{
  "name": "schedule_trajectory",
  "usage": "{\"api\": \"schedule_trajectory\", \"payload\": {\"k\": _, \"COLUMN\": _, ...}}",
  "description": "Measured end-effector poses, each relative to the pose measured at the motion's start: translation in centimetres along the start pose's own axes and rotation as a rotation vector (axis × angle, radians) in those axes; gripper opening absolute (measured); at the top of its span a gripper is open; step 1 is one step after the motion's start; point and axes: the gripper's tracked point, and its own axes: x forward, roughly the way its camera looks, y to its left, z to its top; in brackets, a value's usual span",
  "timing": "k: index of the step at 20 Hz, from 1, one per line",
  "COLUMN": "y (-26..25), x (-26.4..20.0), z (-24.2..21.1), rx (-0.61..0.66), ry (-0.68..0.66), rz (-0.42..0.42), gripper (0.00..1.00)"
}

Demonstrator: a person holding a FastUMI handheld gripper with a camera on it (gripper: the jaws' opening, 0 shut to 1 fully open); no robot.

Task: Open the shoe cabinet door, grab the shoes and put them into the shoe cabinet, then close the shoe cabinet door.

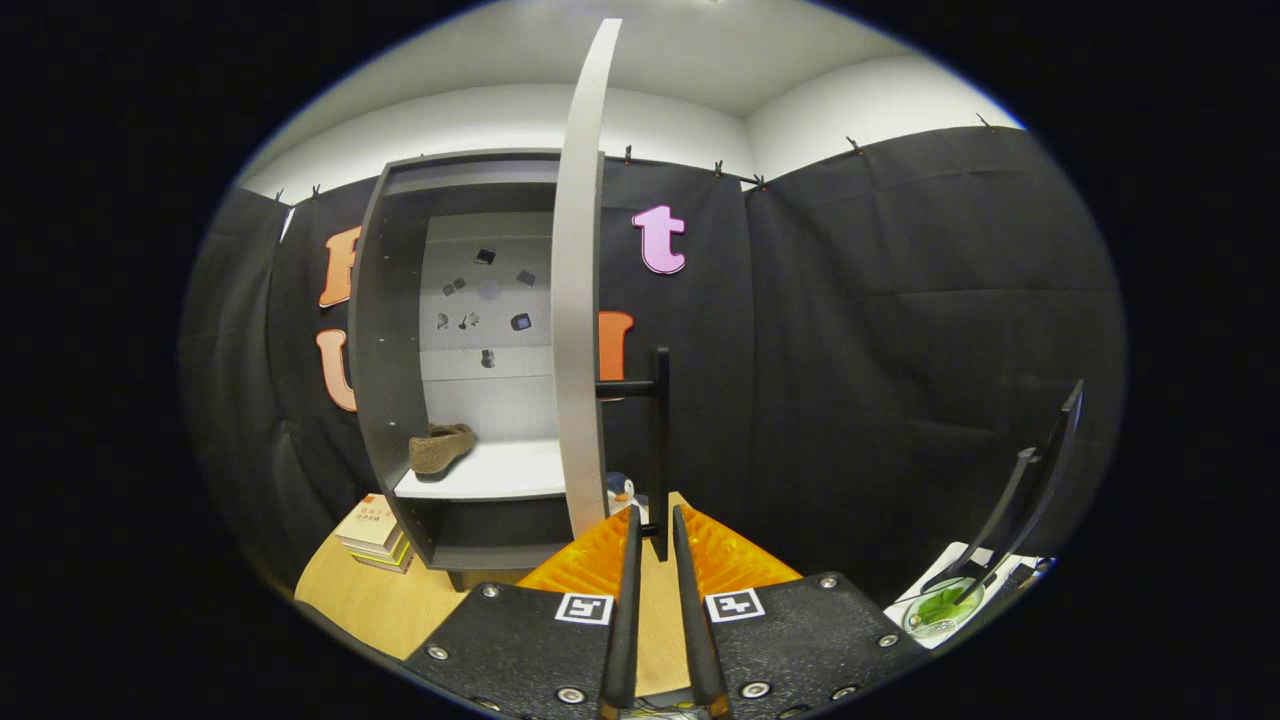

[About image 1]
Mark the glass bowl with green leaves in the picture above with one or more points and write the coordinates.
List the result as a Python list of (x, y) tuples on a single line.
[(940, 608)]

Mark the black metal stand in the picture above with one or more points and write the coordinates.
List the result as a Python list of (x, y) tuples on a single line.
[(1030, 458)]

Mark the brown fuzzy shoe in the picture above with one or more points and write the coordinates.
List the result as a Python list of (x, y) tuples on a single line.
[(440, 452)]

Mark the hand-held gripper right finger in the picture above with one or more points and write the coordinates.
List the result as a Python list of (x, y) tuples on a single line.
[(700, 650)]

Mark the white paper sheet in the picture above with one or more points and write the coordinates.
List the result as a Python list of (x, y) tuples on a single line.
[(960, 558)]

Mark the black backdrop cloth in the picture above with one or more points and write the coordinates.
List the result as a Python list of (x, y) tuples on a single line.
[(900, 350)]

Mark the dark grey shoe cabinet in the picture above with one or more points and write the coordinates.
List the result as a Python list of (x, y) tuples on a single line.
[(385, 350)]

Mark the yellow edged book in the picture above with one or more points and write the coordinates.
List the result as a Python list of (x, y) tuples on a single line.
[(385, 552)]

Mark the white cabinet shelf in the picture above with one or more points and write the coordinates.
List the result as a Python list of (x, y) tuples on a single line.
[(500, 475)]

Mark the penguin toy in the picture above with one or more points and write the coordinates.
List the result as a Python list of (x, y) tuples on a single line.
[(622, 492)]

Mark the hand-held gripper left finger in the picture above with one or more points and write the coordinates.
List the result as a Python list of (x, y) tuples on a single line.
[(625, 640)]

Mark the beige shoe cabinet door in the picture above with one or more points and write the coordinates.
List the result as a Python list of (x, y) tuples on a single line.
[(580, 300)]

